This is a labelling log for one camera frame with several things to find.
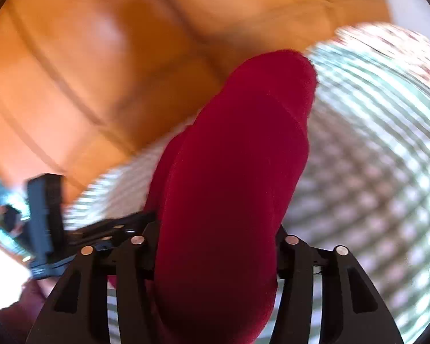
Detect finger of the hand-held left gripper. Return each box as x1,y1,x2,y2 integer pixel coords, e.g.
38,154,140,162
68,211,157,251

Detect red t-shirt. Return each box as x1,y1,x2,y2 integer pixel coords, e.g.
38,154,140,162
107,48,318,344

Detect green white checked blanket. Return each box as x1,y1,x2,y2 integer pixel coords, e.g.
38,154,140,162
70,23,430,344

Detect floral printed cloth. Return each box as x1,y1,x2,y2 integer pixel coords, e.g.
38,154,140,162
335,23,430,94

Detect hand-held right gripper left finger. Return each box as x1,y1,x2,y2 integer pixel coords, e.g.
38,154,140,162
27,221,161,344

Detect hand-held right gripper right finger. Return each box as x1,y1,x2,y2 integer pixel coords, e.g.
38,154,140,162
272,224,404,344

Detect mirror with wooden frame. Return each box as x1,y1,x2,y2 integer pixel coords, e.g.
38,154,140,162
0,172,33,262

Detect wooden wardrobe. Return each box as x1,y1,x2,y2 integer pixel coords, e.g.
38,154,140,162
0,0,395,201

